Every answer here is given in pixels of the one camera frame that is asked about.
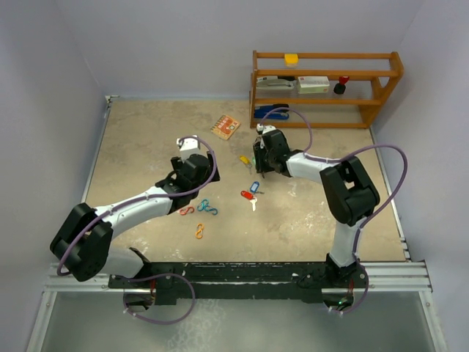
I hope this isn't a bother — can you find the teal carabiner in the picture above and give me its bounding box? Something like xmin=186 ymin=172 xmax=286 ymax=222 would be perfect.
xmin=196 ymin=199 xmax=210 ymax=211
xmin=204 ymin=205 xmax=218 ymax=216

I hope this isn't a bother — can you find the red carabiner clip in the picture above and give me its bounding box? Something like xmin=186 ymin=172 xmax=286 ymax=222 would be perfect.
xmin=179 ymin=206 xmax=195 ymax=216

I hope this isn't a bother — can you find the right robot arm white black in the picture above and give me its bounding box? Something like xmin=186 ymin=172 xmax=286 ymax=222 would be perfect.
xmin=253 ymin=125 xmax=380 ymax=287

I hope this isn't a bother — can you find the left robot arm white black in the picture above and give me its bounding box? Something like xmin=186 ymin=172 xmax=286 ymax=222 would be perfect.
xmin=50 ymin=152 xmax=220 ymax=287

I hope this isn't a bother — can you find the yellow tag key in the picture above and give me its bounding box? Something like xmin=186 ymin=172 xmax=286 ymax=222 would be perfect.
xmin=240 ymin=155 xmax=252 ymax=174

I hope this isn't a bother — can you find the blue tag key right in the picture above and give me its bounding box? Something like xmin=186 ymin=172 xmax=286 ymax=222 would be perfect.
xmin=249 ymin=181 xmax=264 ymax=194

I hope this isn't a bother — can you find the red tag key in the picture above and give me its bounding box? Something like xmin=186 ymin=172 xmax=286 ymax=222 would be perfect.
xmin=240 ymin=191 xmax=257 ymax=211

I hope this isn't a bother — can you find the blue black stapler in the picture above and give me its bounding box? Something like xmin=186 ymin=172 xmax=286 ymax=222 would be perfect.
xmin=254 ymin=103 xmax=289 ymax=121

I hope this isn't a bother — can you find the orange small notebook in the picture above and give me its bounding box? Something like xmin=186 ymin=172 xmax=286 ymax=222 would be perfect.
xmin=210 ymin=114 xmax=240 ymax=141

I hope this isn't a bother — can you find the orange carabiner lower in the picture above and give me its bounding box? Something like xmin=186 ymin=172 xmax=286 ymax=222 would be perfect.
xmin=195 ymin=223 xmax=204 ymax=239

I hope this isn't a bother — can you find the grey stapler on shelf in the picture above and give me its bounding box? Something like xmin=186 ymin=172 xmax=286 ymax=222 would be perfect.
xmin=256 ymin=76 xmax=296 ymax=90

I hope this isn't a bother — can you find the white red box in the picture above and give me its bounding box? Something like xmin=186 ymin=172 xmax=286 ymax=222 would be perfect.
xmin=297 ymin=76 xmax=330 ymax=94

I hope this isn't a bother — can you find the red black stamp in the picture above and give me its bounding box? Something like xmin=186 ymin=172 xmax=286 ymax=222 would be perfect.
xmin=333 ymin=76 xmax=350 ymax=95

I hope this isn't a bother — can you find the yellow lid container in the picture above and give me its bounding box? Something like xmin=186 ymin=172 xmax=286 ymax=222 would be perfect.
xmin=284 ymin=53 xmax=299 ymax=68

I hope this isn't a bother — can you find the wooden shelf rack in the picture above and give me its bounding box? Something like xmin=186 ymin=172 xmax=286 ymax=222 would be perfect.
xmin=249 ymin=51 xmax=405 ymax=129

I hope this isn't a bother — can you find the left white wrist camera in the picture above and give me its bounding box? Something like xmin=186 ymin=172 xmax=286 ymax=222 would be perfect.
xmin=176 ymin=135 xmax=201 ymax=161

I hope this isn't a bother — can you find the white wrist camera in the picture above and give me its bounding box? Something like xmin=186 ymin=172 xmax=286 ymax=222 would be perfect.
xmin=176 ymin=135 xmax=201 ymax=161
xmin=256 ymin=123 xmax=276 ymax=136

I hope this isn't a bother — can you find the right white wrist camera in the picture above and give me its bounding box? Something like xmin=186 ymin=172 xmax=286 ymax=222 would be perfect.
xmin=256 ymin=123 xmax=276 ymax=136

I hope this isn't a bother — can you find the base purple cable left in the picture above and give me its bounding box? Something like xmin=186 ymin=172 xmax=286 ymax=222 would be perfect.
xmin=122 ymin=269 xmax=198 ymax=325

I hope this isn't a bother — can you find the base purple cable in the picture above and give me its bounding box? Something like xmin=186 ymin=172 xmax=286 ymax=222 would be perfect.
xmin=122 ymin=269 xmax=198 ymax=325
xmin=328 ymin=256 xmax=374 ymax=316

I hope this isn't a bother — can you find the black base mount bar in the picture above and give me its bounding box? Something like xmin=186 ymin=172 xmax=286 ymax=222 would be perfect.
xmin=108 ymin=261 xmax=368 ymax=305

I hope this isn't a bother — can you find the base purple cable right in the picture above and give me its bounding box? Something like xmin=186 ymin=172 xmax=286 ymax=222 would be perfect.
xmin=328 ymin=256 xmax=374 ymax=316

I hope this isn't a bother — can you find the aluminium rail frame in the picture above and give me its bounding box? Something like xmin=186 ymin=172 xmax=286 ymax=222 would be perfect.
xmin=43 ymin=234 xmax=435 ymax=294

